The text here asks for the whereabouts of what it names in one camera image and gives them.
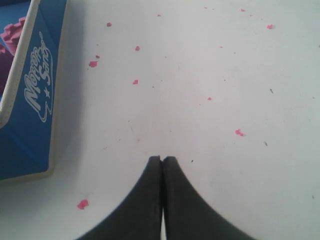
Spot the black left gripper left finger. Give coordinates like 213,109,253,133
79,156,163,240

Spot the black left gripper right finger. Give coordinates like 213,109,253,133
162,156,252,240

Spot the blue motion sand box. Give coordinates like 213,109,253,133
0,0,69,182

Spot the purple sand mold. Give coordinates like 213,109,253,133
0,17,26,96

